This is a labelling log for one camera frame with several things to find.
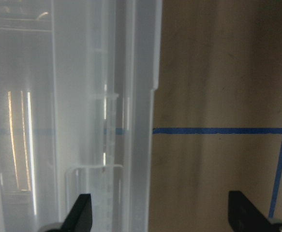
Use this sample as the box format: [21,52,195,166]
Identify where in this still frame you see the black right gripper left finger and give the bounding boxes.
[60,194,93,232]

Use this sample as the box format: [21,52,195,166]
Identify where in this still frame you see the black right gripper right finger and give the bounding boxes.
[228,190,273,232]

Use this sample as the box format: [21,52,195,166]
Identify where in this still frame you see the clear plastic box lid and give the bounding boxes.
[0,0,163,232]

